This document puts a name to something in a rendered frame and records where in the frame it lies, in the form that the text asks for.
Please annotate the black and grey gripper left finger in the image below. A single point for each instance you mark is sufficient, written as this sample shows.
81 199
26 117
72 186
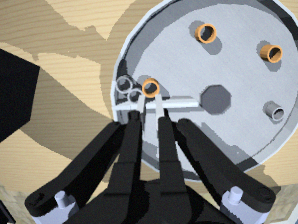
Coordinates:
63 196

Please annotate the grey round turning table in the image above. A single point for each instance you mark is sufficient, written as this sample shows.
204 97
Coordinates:
225 72

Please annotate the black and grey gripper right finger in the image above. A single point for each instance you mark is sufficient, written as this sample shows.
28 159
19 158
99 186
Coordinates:
244 199

